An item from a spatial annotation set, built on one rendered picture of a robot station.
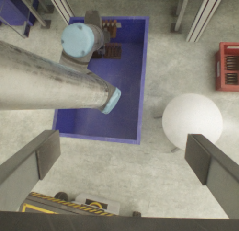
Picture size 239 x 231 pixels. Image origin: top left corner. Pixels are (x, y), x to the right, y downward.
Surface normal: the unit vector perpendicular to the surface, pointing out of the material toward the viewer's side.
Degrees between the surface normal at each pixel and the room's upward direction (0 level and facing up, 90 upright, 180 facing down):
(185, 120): 0
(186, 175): 0
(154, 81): 0
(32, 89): 88
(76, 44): 30
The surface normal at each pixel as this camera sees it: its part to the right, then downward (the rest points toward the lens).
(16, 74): 0.97, -0.01
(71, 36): -0.12, 0.36
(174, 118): -0.13, -0.17
